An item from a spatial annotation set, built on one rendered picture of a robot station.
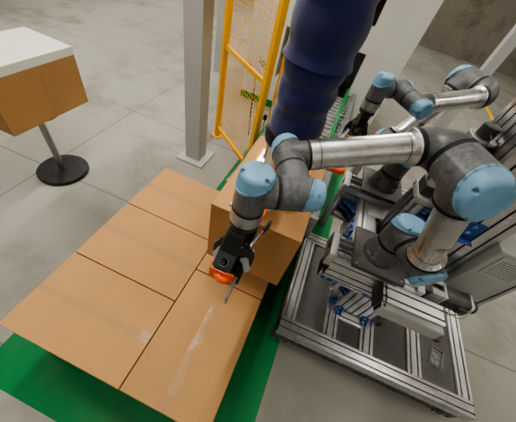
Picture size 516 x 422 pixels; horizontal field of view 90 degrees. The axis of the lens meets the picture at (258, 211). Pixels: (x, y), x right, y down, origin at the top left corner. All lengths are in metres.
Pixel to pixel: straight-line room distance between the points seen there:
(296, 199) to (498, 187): 0.39
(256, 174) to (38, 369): 1.82
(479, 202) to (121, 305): 1.39
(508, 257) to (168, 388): 1.45
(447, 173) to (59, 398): 2.01
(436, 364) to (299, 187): 1.90
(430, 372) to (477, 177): 1.71
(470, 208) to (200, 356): 1.15
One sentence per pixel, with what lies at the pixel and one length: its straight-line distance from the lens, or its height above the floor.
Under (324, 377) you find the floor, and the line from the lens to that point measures 2.07.
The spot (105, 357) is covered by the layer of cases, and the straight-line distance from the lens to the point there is 1.41.
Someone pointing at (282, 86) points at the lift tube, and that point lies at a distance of 0.99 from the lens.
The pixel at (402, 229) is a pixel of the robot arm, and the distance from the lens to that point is 1.06.
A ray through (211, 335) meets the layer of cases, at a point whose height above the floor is 0.54.
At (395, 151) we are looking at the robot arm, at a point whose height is 1.58.
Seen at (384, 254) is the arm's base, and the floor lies 1.11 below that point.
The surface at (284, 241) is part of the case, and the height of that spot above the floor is 1.04.
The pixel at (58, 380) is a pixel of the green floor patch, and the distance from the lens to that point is 2.04.
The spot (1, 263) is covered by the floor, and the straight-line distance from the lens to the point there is 2.50.
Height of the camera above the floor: 1.88
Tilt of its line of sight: 49 degrees down
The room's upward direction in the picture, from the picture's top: 17 degrees clockwise
